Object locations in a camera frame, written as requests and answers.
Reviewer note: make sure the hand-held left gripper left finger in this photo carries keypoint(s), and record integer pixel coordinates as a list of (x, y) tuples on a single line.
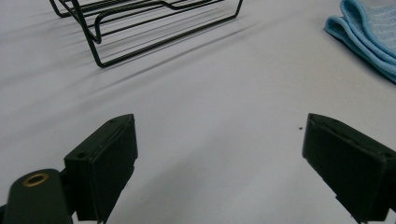
[(102, 168)]

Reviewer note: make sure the blue microfibre cloth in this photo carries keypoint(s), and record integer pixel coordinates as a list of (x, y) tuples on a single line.
[(370, 34)]

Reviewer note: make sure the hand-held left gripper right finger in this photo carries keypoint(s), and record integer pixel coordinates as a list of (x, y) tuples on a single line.
[(351, 168)]

